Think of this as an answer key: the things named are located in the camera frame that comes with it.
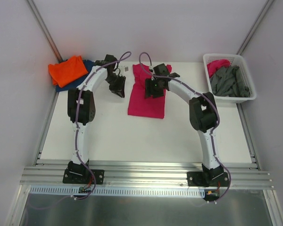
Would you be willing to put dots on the folded blue t shirt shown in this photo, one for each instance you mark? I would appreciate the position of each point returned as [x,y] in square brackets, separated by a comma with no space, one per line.
[88,65]

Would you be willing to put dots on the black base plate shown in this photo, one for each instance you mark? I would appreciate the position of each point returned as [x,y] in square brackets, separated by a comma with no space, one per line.
[84,178]
[199,178]

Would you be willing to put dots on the aluminium mounting rail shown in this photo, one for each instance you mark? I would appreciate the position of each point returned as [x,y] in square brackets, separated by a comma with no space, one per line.
[147,174]

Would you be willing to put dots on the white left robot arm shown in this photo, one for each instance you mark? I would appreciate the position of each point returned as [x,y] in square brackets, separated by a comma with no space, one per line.
[81,105]

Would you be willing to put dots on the grey t shirts in basket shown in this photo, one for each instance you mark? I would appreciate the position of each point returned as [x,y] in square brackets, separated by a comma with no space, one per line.
[227,82]

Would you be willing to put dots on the white plastic laundry basket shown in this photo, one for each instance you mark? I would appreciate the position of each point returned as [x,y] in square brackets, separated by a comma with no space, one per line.
[236,60]

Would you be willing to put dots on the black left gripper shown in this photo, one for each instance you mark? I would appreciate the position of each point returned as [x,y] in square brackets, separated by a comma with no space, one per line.
[117,83]

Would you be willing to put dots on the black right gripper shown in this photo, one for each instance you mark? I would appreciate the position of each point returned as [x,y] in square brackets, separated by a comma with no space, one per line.
[153,88]

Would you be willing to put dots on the magenta t shirt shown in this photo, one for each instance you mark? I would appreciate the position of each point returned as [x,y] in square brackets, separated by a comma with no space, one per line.
[214,66]
[139,105]

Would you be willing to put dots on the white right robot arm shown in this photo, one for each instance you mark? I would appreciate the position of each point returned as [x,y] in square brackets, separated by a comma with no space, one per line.
[203,114]

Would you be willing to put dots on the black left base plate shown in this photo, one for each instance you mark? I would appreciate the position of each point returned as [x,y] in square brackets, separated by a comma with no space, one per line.
[84,178]

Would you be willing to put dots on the corner metal post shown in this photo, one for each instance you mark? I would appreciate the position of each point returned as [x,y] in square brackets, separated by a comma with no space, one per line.
[39,19]
[255,26]

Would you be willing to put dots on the folded orange t shirt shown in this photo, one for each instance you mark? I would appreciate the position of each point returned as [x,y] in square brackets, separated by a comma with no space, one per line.
[68,71]

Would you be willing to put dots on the magenta t shirt in basket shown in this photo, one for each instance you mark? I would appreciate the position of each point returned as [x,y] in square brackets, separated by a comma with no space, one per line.
[214,66]

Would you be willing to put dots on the left corner metal post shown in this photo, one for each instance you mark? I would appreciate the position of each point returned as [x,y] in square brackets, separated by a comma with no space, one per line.
[39,19]

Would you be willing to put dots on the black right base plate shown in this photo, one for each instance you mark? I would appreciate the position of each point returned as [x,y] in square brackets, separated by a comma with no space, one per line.
[199,178]

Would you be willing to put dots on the right corner metal post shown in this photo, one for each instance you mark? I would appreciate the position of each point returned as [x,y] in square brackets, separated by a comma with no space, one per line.
[255,26]

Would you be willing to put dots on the white slotted cable duct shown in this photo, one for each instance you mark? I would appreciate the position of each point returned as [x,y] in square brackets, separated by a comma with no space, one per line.
[120,191]

